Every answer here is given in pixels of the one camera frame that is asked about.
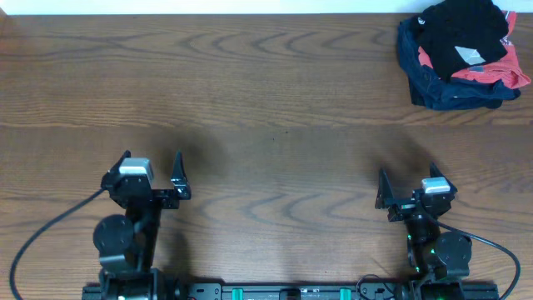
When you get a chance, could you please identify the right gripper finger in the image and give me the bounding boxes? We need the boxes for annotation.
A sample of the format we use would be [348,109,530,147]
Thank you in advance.
[430,162,457,193]
[375,168,414,209]

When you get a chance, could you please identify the black pants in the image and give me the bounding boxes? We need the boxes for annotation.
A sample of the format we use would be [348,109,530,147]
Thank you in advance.
[409,0,509,81]

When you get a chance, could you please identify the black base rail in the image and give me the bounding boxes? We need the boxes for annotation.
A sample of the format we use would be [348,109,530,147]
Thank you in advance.
[81,280,499,300]

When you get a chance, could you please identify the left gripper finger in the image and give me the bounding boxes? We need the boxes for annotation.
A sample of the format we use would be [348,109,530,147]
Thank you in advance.
[171,152,190,196]
[107,150,131,177]

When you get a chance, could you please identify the folded navy garment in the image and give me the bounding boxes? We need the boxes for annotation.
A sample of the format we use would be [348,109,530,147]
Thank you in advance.
[396,17,521,111]

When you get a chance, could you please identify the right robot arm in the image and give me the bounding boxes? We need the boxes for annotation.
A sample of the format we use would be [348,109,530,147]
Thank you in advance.
[375,163,472,299]

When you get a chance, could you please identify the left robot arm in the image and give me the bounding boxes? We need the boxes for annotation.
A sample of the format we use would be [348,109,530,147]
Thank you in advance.
[82,151,192,300]

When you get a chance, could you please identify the red printed t-shirt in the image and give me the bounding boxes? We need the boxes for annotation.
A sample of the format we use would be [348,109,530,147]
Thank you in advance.
[417,10,532,90]

